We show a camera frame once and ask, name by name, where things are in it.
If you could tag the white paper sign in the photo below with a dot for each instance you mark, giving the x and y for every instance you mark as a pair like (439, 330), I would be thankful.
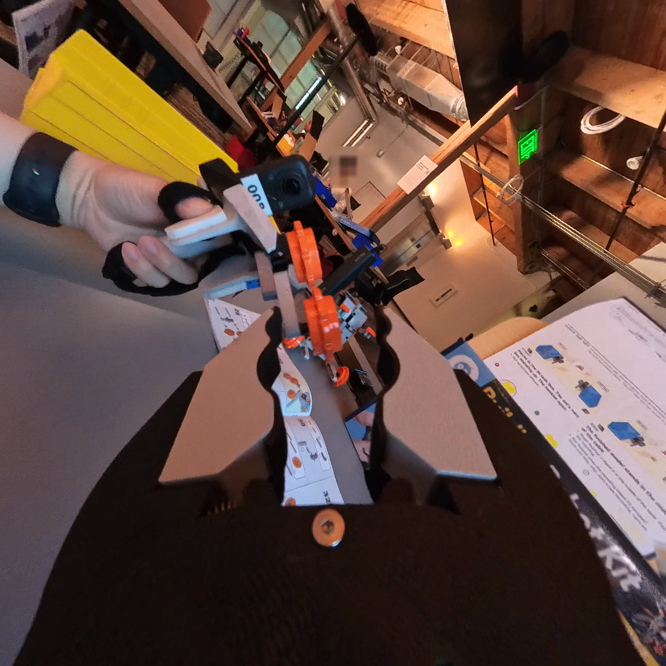
(416, 174)

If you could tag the green exit sign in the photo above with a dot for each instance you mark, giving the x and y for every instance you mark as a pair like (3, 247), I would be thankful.
(528, 146)

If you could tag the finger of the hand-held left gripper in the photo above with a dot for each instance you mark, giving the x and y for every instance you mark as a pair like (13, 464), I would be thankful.
(252, 218)
(234, 287)

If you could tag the yellow plastic bin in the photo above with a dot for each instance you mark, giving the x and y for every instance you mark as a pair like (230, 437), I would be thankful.
(114, 104)

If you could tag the grey orange toy robot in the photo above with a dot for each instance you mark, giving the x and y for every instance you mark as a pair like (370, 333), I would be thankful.
(354, 315)

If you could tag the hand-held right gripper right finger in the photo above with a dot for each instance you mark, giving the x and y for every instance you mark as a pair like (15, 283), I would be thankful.
(432, 426)

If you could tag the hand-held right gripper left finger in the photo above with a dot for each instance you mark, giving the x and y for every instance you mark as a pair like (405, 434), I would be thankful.
(223, 426)

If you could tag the person's left hand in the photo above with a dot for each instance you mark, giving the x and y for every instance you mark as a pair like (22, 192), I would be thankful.
(114, 208)

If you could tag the orange wheels grey beam assembly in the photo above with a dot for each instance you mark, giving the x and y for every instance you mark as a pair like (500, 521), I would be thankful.
(322, 322)

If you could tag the black wristband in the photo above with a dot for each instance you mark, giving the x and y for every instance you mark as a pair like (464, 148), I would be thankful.
(36, 177)

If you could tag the white open instruction booklet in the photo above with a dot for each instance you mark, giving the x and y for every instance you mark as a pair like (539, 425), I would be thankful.
(307, 442)

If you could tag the white printed task sheet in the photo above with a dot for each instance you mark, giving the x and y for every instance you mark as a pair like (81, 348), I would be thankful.
(598, 390)

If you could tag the blue toy robot box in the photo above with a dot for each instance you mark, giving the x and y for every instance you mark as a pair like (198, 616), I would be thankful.
(465, 364)

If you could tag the person's left forearm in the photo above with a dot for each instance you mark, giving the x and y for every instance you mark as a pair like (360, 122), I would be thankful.
(10, 151)

